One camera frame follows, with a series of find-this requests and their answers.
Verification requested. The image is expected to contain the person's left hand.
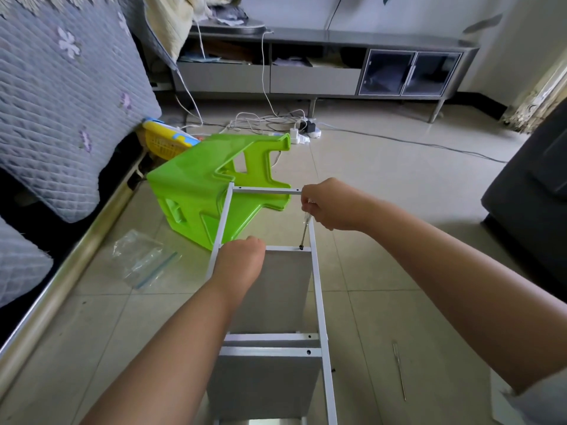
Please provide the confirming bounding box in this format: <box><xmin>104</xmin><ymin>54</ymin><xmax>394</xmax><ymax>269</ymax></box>
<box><xmin>210</xmin><ymin>236</ymin><xmax>268</xmax><ymax>302</ymax></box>

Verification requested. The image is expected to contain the person's right hand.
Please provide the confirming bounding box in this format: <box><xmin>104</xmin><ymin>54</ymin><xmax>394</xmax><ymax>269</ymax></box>
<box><xmin>300</xmin><ymin>176</ymin><xmax>382</xmax><ymax>234</ymax></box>

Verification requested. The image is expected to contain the white wooden board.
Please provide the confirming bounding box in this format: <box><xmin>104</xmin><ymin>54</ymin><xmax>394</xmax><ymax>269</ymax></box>
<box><xmin>489</xmin><ymin>367</ymin><xmax>567</xmax><ymax>425</ymax></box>
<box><xmin>204</xmin><ymin>354</ymin><xmax>322</xmax><ymax>421</ymax></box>
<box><xmin>229</xmin><ymin>249</ymin><xmax>314</xmax><ymax>335</ymax></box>

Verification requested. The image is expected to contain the white metal frame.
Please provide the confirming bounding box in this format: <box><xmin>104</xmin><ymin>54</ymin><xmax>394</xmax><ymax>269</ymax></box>
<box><xmin>202</xmin><ymin>181</ymin><xmax>340</xmax><ymax>425</ymax></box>

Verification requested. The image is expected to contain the clear plastic screw bag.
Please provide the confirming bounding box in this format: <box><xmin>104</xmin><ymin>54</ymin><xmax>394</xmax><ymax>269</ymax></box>
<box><xmin>110</xmin><ymin>228</ymin><xmax>183</xmax><ymax>291</ymax></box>

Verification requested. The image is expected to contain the person's right forearm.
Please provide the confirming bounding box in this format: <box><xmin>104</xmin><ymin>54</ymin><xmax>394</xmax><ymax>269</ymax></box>
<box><xmin>363</xmin><ymin>201</ymin><xmax>567</xmax><ymax>395</ymax></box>

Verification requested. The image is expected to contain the person's left forearm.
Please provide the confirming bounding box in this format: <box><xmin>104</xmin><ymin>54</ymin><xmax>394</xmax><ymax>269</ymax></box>
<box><xmin>80</xmin><ymin>283</ymin><xmax>249</xmax><ymax>425</ymax></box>

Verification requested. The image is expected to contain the person's white shirt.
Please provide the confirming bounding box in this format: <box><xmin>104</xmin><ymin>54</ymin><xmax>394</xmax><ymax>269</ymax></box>
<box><xmin>512</xmin><ymin>367</ymin><xmax>567</xmax><ymax>425</ymax></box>

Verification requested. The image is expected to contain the white power strip with plugs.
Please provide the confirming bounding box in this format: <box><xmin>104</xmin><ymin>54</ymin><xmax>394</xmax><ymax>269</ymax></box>
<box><xmin>298</xmin><ymin>119</ymin><xmax>324</xmax><ymax>142</ymax></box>

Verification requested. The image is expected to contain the green plastic stool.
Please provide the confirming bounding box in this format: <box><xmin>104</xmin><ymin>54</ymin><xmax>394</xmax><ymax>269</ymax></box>
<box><xmin>144</xmin><ymin>132</ymin><xmax>294</xmax><ymax>253</ymax></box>

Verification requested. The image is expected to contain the grey marble TV cabinet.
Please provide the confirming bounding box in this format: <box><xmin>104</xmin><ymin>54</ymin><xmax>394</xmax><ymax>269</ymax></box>
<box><xmin>168</xmin><ymin>22</ymin><xmax>481</xmax><ymax>125</ymax></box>

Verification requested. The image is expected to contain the yellow plastic basket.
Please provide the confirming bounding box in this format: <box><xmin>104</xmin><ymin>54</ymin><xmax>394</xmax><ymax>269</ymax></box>
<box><xmin>137</xmin><ymin>119</ymin><xmax>203</xmax><ymax>163</ymax></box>

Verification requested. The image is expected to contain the grey sofa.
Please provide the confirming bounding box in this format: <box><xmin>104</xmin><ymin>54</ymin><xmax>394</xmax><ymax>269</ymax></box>
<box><xmin>480</xmin><ymin>97</ymin><xmax>567</xmax><ymax>302</ymax></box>

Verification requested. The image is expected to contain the grey textured furniture cover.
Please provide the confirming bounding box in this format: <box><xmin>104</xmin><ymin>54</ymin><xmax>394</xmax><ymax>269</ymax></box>
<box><xmin>0</xmin><ymin>0</ymin><xmax>163</xmax><ymax>310</ymax></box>

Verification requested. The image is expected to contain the patterned beige curtain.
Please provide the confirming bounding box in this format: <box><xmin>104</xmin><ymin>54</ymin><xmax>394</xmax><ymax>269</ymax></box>
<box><xmin>500</xmin><ymin>57</ymin><xmax>567</xmax><ymax>133</ymax></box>

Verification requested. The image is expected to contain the pile of pale cloth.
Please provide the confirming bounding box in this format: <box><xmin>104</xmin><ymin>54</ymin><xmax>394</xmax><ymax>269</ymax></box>
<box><xmin>142</xmin><ymin>0</ymin><xmax>253</xmax><ymax>63</ymax></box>

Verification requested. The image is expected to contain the long dark cable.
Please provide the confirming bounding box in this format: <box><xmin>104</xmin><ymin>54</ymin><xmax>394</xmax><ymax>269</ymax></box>
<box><xmin>321</xmin><ymin>126</ymin><xmax>508</xmax><ymax>165</ymax></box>

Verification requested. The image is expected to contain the tangle of white cables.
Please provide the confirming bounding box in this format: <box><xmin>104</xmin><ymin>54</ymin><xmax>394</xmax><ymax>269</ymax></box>
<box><xmin>172</xmin><ymin>26</ymin><xmax>324</xmax><ymax>147</ymax></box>

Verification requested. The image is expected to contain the chrome metal base rail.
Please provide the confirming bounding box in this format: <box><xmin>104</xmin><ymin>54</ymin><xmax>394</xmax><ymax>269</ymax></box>
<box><xmin>0</xmin><ymin>159</ymin><xmax>147</xmax><ymax>399</ymax></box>

